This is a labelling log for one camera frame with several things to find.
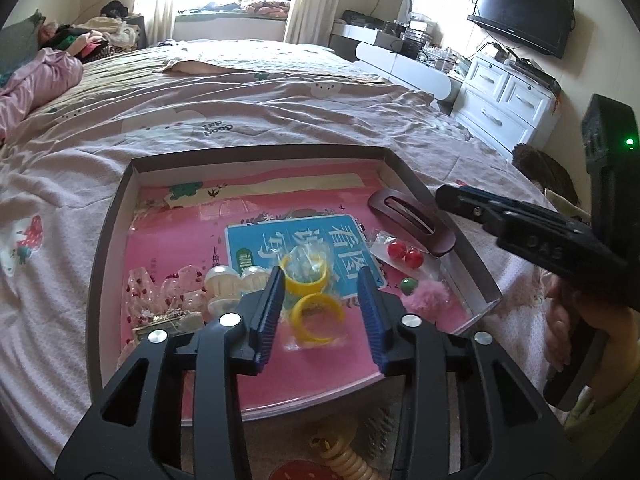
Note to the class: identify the black set-top box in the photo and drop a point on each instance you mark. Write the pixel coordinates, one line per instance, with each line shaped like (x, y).
(535, 70)

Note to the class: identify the pink picture book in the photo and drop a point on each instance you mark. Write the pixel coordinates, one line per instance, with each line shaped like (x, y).
(175, 260)

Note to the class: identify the dark cardboard box tray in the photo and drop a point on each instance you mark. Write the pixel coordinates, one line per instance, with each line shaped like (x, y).
(112, 240)

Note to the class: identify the pink quilt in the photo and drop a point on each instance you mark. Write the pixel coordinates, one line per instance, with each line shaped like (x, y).
(35, 85)

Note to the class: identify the cream curtain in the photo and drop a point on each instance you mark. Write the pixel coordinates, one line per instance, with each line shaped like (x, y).
(312, 0)

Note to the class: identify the heart-shaped mirror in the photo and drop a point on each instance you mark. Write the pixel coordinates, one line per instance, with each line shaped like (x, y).
(395, 2)

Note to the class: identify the grey pillow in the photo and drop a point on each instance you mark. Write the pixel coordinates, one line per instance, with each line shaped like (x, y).
(20, 40)

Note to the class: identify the yellow hair rings packet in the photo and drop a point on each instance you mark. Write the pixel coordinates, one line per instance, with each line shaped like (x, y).
(300, 285)

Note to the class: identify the sheer white curtain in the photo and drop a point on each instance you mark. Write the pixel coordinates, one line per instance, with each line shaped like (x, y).
(155, 0)

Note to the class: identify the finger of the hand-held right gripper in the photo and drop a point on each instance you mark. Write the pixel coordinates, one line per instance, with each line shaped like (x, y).
(525, 232)

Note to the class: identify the brown oval hair clip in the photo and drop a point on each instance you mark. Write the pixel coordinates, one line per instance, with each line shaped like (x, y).
(435, 240)

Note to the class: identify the person's right hand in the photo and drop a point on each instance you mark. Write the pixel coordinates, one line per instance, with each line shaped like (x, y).
(557, 335)

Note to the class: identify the white drawer dresser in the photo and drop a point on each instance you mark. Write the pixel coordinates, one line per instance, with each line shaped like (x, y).
(505, 100)

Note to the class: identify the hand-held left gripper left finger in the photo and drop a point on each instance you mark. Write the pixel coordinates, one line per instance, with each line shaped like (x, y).
(270, 305)

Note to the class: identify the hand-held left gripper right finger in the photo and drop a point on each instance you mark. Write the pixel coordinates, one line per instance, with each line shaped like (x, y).
(372, 315)

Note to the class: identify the white ribbed round hair clip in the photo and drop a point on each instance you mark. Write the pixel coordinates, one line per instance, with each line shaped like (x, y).
(254, 280)
(222, 285)

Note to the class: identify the pink clothes on windowsill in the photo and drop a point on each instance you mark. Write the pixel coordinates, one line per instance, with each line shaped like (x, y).
(265, 5)

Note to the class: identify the black wall television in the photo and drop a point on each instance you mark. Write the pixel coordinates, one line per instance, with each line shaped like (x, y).
(520, 12)

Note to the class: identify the pile of clothes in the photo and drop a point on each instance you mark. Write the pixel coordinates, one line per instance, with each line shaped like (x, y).
(100, 35)

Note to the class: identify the person's right forearm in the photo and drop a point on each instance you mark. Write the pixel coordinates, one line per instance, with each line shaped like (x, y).
(610, 410)

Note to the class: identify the polka dot hair bow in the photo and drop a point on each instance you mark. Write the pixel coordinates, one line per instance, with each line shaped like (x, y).
(165, 300)

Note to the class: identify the white vanity desk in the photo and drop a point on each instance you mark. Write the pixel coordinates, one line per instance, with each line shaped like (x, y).
(405, 67)

